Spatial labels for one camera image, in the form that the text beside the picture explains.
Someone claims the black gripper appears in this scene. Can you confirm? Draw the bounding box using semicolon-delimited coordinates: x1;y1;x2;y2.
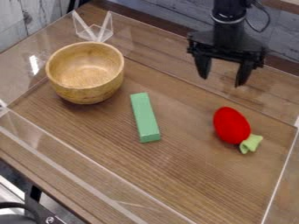
187;13;267;88

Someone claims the red plush strawberry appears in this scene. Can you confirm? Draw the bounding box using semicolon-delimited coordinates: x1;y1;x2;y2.
212;107;263;154

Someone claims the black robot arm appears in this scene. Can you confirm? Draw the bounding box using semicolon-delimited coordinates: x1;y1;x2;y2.
187;0;267;87

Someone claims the green rectangular block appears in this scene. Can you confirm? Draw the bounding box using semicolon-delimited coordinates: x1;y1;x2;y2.
129;93;161;143

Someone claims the clear acrylic stand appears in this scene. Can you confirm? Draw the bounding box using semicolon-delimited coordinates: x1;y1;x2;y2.
70;11;113;43

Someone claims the wooden bowl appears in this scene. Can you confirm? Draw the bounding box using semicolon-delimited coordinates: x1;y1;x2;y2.
45;42;125;104

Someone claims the clear acrylic tray wall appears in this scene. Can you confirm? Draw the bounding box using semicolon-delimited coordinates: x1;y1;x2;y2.
0;101;196;224

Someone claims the black table leg bracket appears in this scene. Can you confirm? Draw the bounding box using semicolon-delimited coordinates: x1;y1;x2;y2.
24;185;66;224

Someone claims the black cable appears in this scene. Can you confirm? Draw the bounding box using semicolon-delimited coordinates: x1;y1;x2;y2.
0;200;30;218

